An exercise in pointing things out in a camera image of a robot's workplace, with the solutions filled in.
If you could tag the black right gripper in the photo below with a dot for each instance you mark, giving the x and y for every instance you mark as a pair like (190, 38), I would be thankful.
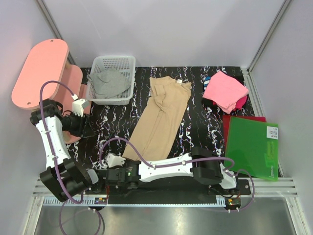
(126, 160)

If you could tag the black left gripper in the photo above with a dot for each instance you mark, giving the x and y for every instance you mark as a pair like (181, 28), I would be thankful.
(84, 129)

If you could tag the beige t shirt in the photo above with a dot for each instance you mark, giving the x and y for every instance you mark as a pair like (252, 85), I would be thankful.
(156, 130)

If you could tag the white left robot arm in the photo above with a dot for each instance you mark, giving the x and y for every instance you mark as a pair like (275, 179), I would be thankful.
(64, 177)

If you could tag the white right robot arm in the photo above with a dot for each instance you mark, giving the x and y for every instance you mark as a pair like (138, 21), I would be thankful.
(201, 165)

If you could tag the grey t shirt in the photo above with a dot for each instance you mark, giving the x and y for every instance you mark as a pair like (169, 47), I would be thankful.
(109, 83)

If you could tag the white plastic basket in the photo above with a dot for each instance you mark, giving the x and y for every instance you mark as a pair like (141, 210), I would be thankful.
(125, 65)

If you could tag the pink tiered shelf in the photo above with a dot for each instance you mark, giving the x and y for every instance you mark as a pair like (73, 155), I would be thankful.
(45, 62)

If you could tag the red plastic folder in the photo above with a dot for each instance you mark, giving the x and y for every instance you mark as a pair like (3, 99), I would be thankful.
(226, 121)

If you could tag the blue white striped garment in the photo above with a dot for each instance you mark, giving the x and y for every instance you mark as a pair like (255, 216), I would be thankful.
(206, 81)

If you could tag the pink folded t shirt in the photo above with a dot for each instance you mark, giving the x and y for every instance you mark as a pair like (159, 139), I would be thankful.
(224, 90)

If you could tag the green plastic folder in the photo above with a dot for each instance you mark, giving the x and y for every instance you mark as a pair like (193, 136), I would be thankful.
(253, 146)

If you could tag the magenta garment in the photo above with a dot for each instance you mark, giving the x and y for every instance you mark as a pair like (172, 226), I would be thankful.
(240, 103)

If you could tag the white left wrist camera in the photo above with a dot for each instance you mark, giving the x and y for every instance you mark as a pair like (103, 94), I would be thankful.
(78, 106)

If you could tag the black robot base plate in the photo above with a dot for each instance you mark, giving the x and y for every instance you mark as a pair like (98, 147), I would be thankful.
(172, 192)

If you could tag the white slotted cable duct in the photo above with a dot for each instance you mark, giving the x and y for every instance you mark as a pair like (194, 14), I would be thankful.
(88, 201)

